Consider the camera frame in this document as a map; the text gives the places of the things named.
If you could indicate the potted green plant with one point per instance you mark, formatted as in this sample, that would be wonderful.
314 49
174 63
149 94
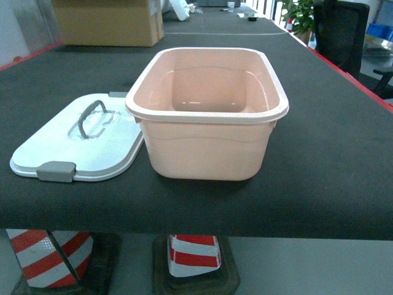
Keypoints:
302 13

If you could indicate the black mesh office chair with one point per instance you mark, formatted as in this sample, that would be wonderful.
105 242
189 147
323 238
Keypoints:
340 28

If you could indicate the left striped traffic cone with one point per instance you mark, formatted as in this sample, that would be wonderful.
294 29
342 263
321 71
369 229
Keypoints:
51 259

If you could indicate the white lid with grey handle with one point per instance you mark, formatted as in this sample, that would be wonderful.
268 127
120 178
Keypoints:
92 139

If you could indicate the white paper cup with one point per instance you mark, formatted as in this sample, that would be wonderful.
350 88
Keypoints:
230 6

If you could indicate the cardboard box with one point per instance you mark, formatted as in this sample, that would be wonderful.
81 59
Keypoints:
110 23

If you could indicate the pink plastic storage box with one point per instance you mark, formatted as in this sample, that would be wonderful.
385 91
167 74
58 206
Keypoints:
207 112

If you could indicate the black felt table mat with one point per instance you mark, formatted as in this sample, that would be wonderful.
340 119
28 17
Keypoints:
327 171

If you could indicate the red white traffic cone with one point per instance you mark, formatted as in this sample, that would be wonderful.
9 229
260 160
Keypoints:
289 24

